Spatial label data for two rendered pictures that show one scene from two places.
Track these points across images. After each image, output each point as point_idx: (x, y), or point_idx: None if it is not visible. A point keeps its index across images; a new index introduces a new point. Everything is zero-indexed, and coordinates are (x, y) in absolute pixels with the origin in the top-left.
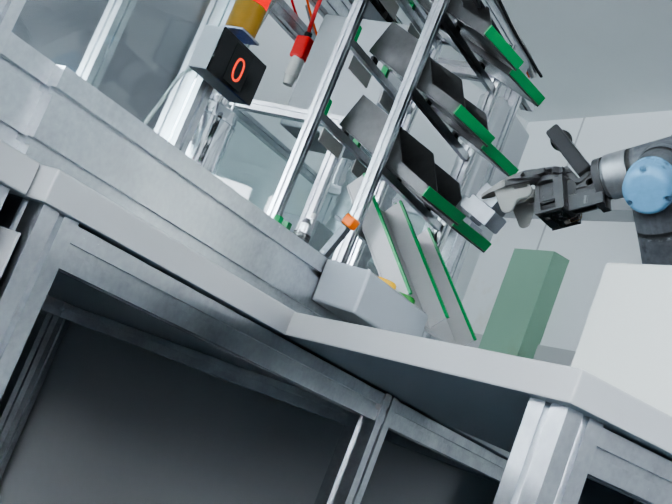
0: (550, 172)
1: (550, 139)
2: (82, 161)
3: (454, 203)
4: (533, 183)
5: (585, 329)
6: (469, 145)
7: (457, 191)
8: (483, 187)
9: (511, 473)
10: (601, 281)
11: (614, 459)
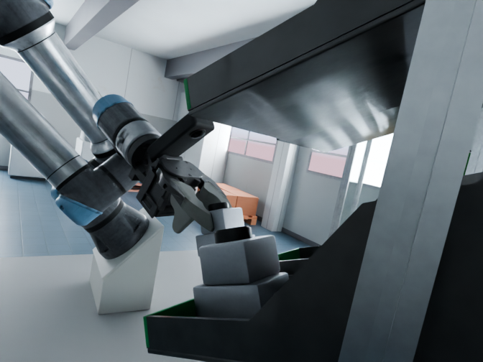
0: None
1: (207, 134)
2: None
3: (326, 294)
4: (199, 187)
5: (157, 260)
6: (384, 61)
7: (347, 241)
8: (241, 215)
9: None
10: (162, 235)
11: None
